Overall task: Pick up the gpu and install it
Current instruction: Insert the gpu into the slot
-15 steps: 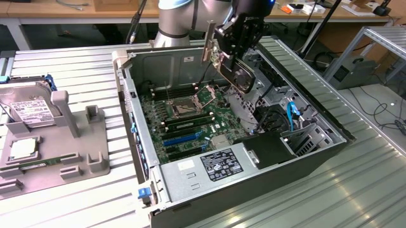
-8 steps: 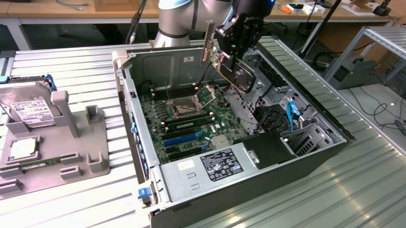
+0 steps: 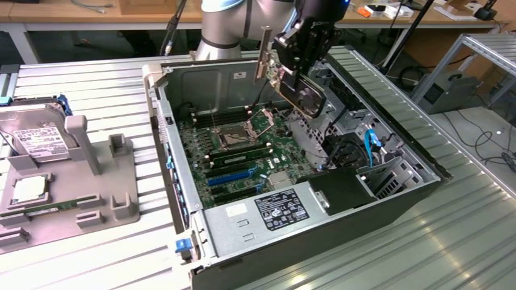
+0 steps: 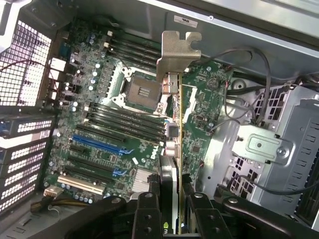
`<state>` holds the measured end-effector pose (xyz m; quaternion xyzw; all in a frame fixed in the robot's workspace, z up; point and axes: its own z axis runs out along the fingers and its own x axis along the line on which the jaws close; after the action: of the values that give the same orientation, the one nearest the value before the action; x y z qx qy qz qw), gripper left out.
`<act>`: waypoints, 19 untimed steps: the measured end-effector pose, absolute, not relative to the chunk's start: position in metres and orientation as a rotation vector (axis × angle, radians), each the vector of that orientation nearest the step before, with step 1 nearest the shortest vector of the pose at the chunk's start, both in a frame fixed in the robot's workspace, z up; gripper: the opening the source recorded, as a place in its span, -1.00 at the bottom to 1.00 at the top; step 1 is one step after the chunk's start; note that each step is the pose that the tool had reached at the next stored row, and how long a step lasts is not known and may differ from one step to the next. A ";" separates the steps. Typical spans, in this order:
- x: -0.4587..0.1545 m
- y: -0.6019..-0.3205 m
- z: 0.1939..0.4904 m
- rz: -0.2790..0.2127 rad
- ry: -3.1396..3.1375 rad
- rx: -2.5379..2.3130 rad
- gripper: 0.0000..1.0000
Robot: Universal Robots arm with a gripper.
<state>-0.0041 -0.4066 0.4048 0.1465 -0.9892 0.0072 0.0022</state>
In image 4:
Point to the silver chipset heatsink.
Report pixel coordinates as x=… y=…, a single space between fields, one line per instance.
x=143 y=179

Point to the black RAM slot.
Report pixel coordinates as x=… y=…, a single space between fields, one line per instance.
x=137 y=62
x=124 y=112
x=137 y=51
x=124 y=118
x=137 y=56
x=137 y=45
x=124 y=124

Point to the blue expansion slot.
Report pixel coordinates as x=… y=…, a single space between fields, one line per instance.
x=97 y=145

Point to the silver coin battery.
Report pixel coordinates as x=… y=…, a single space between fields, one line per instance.
x=213 y=83

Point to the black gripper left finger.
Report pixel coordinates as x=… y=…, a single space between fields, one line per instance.
x=147 y=219

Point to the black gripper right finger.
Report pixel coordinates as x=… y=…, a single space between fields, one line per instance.
x=204 y=219

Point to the white case sticker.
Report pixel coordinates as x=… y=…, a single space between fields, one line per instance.
x=185 y=21

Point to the CPU socket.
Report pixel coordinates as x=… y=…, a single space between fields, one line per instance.
x=142 y=92

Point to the silver perforated disk bay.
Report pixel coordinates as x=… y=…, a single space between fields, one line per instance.
x=286 y=124

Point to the short black expansion slot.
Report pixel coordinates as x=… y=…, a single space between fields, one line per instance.
x=78 y=148

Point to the open black PC case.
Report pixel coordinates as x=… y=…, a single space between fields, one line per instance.
x=249 y=37

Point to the white expansion slot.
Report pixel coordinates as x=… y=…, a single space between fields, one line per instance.
x=79 y=184

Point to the green motherboard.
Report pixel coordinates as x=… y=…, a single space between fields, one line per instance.
x=199 y=87

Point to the white power connector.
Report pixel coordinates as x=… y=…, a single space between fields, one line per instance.
x=52 y=192

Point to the silver power supply unit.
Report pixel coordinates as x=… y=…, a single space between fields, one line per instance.
x=37 y=224

